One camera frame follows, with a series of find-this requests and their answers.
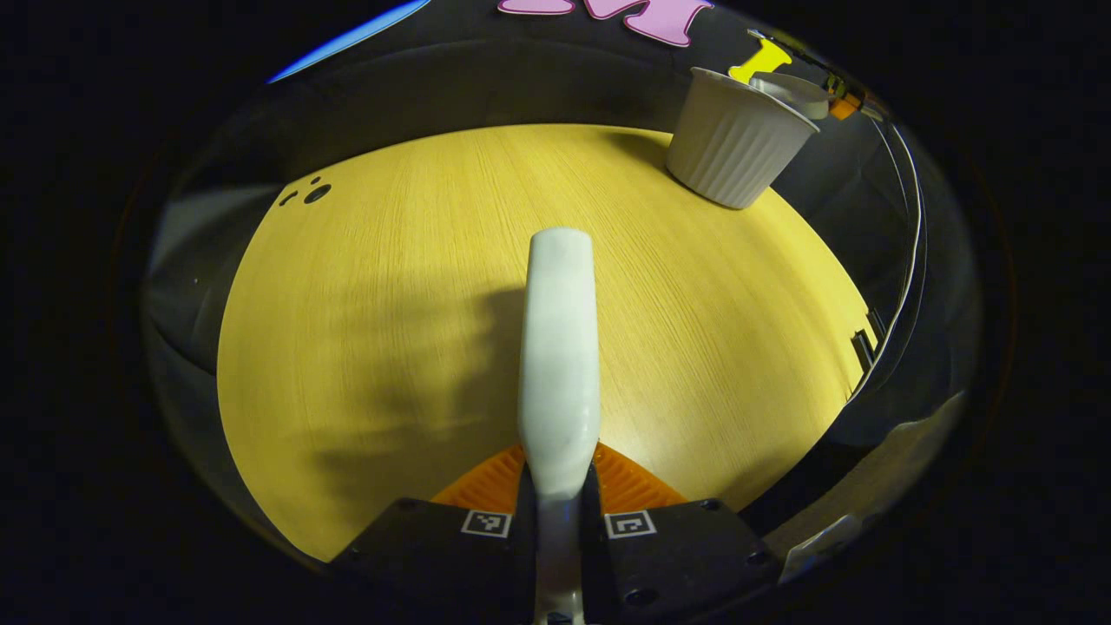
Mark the white ribbed garbage bin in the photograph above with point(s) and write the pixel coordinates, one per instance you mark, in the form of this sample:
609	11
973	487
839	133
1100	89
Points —
729	148

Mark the grey plastic dustpan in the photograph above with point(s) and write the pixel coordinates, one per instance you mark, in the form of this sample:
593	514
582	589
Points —
794	91

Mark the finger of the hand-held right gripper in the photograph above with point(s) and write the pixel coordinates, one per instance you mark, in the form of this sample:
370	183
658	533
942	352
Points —
844	108

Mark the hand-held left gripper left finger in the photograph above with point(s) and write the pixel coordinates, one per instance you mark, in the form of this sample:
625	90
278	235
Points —
434	555

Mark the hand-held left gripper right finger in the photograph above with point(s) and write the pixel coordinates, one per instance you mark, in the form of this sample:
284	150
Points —
686	564

